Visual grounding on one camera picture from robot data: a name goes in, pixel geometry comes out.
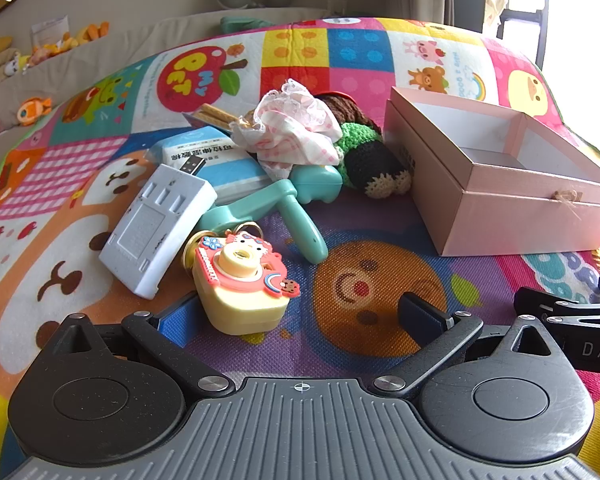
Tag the hanging yellow cloth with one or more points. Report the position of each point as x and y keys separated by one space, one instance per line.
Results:
x=495 y=0

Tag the blue white tissue pack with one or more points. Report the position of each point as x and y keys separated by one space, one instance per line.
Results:
x=225 y=167

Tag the row of orange plush toys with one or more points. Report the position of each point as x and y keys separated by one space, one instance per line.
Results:
x=77 y=37

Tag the biscuit stick box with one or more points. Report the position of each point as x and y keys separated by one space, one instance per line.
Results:
x=215 y=116

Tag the colourful printed blanket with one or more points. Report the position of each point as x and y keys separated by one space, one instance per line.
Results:
x=80 y=200

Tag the teal cloth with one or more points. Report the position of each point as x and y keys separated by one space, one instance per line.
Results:
x=245 y=23

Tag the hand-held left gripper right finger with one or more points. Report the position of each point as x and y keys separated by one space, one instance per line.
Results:
x=422 y=317

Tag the white battery charger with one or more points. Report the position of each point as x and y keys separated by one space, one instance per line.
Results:
x=155 y=230

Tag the pink cardboard box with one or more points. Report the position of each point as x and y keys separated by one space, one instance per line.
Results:
x=500 y=200

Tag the teal hand-crank toy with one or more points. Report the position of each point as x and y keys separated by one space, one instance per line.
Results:
x=295 y=215

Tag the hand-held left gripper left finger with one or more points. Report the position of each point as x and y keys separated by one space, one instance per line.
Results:
x=172 y=322

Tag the beige bed cover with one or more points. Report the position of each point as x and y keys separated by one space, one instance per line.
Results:
x=130 y=45

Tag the pink lace cloth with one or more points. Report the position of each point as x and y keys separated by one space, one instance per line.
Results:
x=290 y=130

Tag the orange fish plush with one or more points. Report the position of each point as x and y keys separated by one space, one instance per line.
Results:
x=32 y=110

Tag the crochet doll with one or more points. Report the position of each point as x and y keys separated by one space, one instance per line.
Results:
x=370 y=160

